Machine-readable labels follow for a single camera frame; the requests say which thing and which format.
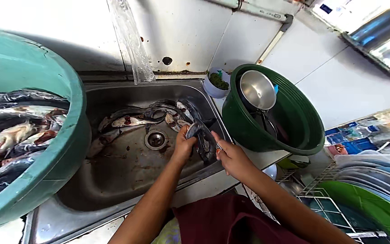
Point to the person's right hand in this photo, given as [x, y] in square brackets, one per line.
[237, 162]

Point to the person's left hand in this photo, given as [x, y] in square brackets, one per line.
[182, 148]

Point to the person's right index finger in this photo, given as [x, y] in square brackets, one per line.
[218, 138]

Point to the person's right fingers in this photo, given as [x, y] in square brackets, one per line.
[220, 155]

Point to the person's left thumb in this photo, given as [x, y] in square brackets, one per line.
[191, 141]

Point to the person's left fingers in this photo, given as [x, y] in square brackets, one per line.
[182, 132]

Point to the dark catfish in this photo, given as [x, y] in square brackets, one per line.
[202, 145]

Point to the metal knife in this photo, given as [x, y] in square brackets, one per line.
[208, 131]

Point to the person's left forearm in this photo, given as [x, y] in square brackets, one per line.
[155, 203]

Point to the person's right forearm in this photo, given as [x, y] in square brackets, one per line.
[286, 203]

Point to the metal sink drain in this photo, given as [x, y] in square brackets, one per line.
[156, 139]

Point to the dark green plastic basin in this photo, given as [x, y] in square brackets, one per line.
[249, 134]

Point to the white plastic container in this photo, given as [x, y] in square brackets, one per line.
[212, 88]

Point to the pile of gutted fish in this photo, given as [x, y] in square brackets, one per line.
[130, 121]

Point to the green scouring pad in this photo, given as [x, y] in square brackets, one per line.
[218, 81]

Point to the silver metal bowl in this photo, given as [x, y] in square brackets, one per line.
[259, 89]

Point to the person's body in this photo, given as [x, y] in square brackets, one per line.
[229, 220]

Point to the stainless steel sink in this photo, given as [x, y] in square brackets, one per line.
[120, 184]

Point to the clear plastic sheet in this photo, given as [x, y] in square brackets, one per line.
[132, 44]

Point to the large teal plastic tub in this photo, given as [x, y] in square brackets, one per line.
[67, 142]

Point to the bright green plastic basin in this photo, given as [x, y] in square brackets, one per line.
[337, 188]

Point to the pile of blue plastic packets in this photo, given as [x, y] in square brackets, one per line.
[352, 139]

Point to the grey plastic pipe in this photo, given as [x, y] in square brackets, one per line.
[263, 12]

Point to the stack of plates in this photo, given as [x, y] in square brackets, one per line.
[374, 172]

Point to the heap of large fish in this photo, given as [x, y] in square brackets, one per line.
[15, 135]

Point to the window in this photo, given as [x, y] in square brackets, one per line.
[381, 34]

